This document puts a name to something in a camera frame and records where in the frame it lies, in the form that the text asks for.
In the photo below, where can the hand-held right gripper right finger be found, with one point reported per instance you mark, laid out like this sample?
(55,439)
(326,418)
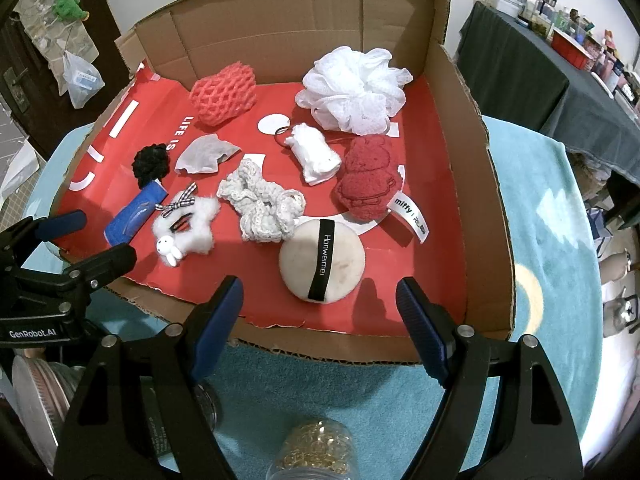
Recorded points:
(422,325)

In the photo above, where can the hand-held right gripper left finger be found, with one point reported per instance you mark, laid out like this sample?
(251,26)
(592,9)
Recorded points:
(220,320)

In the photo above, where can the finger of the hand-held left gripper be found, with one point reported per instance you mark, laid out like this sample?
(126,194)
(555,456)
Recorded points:
(57,224)
(107,262)

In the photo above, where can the blue packet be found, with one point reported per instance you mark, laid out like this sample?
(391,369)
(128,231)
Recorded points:
(132,217)

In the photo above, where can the large glass jar metal lid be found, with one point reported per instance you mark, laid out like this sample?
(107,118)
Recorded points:
(37,400)

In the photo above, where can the white fluffy hair clip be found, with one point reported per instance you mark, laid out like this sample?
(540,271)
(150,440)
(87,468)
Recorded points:
(200,230)

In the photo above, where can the beige round powder puff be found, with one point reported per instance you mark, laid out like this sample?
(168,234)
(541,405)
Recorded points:
(300,260)

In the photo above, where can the black scrunchie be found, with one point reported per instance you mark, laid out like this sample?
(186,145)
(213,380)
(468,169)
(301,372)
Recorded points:
(150,162)

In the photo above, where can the cream crochet scrunchie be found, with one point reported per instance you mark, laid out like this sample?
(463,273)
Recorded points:
(255,200)

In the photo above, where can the red fluffy towel white label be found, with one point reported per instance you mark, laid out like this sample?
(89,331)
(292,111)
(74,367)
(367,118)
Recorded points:
(367,180)

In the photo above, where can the small clear plastic jar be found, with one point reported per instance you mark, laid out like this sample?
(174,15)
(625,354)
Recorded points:
(312,447)

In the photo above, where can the white cloth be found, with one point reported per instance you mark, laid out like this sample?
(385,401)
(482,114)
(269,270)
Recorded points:
(315,157)

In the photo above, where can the orange foam net sleeve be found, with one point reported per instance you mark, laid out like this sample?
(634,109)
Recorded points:
(222,95)

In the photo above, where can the white mesh bath pouf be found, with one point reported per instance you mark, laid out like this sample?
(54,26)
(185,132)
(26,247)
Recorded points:
(355,90)

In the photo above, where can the cardboard box red inside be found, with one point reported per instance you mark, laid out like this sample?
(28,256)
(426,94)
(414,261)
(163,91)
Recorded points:
(310,25)

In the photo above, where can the teal printed blanket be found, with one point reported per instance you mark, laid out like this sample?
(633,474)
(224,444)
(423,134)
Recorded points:
(550,260)

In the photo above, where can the clear plastic bag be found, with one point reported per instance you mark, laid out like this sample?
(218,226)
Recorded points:
(82,82)

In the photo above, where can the beige hanging door organizer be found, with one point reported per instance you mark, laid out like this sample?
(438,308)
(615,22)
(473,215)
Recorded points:
(45,35)

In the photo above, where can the dark brown door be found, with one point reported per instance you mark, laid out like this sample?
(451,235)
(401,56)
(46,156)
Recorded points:
(105,20)

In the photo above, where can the green plush frog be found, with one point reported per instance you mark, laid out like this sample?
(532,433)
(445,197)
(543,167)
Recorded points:
(67,5)

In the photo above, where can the table with dark cloth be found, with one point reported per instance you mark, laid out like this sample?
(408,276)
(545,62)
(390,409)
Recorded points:
(525,75)

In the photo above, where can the red basin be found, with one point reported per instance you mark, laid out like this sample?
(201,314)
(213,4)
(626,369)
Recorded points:
(570,47)

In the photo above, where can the row of cosmetic bottles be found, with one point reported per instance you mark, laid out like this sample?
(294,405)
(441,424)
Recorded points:
(545,5)

